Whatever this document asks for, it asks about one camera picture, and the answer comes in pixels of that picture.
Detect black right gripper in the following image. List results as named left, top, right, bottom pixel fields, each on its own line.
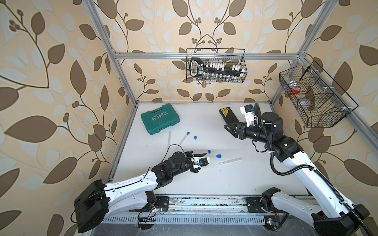
left=224, top=121, right=271, bottom=145

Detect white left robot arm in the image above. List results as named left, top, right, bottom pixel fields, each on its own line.
left=73, top=151, right=210, bottom=233

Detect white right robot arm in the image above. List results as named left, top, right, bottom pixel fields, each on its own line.
left=224, top=112, right=374, bottom=236

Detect black flat tool case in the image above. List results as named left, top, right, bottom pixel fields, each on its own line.
left=219, top=107, right=240, bottom=124

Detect green plastic tool case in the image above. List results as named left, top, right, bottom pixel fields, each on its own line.
left=141, top=104, right=180, bottom=135

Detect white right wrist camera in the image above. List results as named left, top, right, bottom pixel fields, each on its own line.
left=240, top=104, right=258, bottom=127

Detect black corrugated cable right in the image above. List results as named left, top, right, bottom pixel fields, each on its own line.
left=253, top=102, right=374, bottom=236

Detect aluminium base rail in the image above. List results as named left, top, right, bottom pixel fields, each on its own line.
left=85, top=194, right=331, bottom=226

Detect black wire basket rear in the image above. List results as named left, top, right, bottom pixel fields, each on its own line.
left=186, top=47, right=248, bottom=83

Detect black wire basket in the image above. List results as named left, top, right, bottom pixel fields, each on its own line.
left=279, top=61, right=358, bottom=128
left=186, top=47, right=248, bottom=83

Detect black wire basket right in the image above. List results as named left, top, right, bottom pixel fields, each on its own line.
left=279, top=61, right=358, bottom=128

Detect aluminium frame rear crossbar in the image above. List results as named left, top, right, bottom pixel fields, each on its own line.
left=113, top=52, right=300, bottom=61

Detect aluminium frame post right rear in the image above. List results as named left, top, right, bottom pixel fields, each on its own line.
left=270, top=0, right=339, bottom=107

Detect aluminium frame post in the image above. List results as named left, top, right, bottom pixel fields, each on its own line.
left=270, top=0, right=339, bottom=107
left=83, top=0, right=137, bottom=107

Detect aluminium frame post left rear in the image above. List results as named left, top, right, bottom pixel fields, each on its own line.
left=83, top=0, right=137, bottom=107

